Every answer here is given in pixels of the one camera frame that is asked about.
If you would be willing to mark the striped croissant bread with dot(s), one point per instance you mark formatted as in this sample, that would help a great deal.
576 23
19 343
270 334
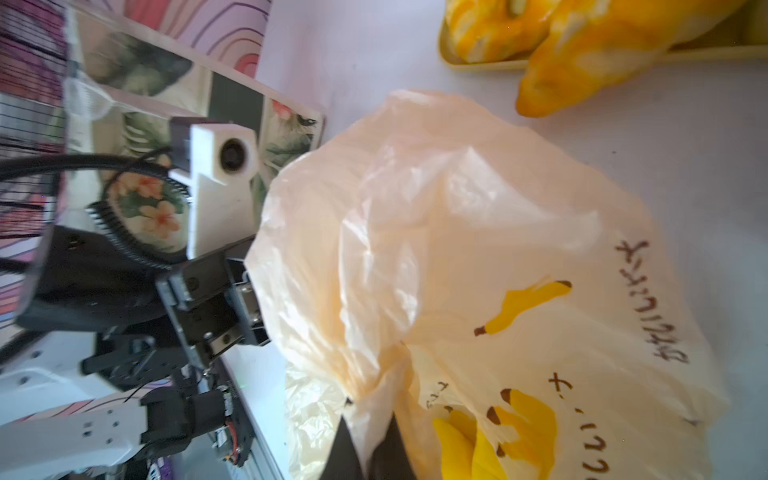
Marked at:
596 44

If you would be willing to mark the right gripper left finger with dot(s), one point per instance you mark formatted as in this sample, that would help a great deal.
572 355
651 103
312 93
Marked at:
343 462

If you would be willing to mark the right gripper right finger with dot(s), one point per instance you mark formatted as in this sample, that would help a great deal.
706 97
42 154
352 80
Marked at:
390 460

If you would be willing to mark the yellow bread tray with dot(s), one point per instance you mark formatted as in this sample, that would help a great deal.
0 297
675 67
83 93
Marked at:
741 35

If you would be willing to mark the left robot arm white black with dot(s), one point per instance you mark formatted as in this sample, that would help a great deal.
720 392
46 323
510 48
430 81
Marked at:
55 421

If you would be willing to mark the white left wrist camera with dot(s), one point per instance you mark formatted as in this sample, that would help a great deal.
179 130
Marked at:
217 162

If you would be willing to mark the translucent beige plastic bag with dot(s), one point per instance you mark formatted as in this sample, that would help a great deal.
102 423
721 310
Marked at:
513 308

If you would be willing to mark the white canvas tote bag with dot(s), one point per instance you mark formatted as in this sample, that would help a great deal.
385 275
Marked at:
127 83

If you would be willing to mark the black wire basket left wall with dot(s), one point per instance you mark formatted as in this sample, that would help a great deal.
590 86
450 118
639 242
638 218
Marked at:
33 66

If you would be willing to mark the striped ring bread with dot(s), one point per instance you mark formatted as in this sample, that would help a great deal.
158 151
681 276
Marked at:
485 31

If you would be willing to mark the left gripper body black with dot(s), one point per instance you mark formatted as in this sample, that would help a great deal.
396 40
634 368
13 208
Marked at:
133 323

